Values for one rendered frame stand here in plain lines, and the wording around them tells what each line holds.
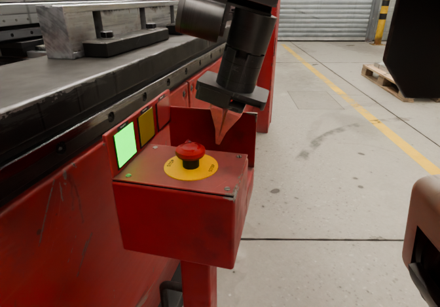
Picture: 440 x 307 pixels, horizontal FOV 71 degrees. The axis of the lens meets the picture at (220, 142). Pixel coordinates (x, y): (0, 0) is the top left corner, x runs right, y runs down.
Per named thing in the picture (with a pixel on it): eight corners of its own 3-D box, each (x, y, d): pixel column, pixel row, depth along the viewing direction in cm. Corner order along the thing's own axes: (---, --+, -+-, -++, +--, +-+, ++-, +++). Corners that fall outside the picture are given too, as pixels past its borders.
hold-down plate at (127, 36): (107, 58, 60) (105, 42, 58) (84, 57, 61) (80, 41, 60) (169, 38, 86) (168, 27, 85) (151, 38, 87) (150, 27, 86)
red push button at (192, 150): (201, 179, 39) (200, 154, 37) (171, 175, 40) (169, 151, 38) (209, 164, 43) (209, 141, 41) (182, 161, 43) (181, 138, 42)
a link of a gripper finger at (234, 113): (196, 125, 53) (209, 74, 49) (236, 139, 52) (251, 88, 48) (184, 142, 47) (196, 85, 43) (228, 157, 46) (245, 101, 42)
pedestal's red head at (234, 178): (233, 271, 40) (236, 149, 32) (122, 250, 43) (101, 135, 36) (253, 187, 58) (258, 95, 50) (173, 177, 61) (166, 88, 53)
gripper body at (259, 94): (205, 81, 49) (216, 34, 46) (266, 101, 48) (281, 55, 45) (193, 92, 43) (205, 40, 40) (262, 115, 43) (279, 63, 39)
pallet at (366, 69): (484, 103, 309) (490, 89, 303) (403, 102, 313) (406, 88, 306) (420, 75, 417) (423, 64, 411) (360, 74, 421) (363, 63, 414)
